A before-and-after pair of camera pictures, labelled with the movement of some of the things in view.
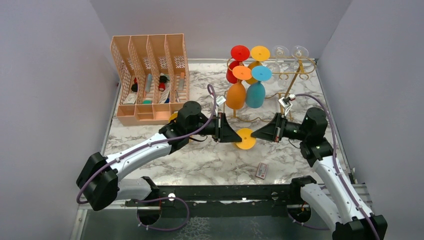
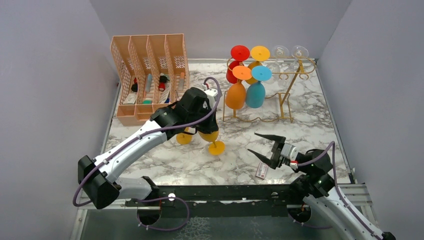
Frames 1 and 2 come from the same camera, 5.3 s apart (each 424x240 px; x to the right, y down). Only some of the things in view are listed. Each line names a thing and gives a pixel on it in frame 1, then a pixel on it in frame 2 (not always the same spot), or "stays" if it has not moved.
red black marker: x=162 y=80 stays
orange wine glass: x=236 y=93 stays
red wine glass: x=238 y=53 stays
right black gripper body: x=280 y=121 -> x=277 y=157
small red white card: x=261 y=170 stays
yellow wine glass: x=248 y=141 -> x=217 y=148
